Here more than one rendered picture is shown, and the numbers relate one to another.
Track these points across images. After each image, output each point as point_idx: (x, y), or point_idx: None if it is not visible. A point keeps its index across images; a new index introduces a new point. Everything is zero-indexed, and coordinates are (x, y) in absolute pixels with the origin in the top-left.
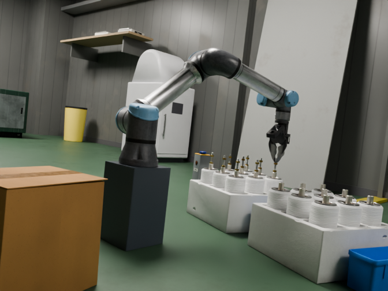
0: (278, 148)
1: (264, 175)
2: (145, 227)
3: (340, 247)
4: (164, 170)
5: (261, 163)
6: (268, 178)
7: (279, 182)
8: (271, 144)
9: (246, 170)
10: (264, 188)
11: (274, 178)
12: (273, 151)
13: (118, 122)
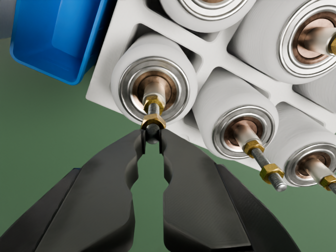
0: (127, 200)
1: (214, 121)
2: None
3: None
4: None
5: (260, 164)
6: (166, 51)
7: (115, 66)
8: (243, 250)
9: (309, 162)
10: (178, 47)
11: (147, 85)
12: (175, 168)
13: None
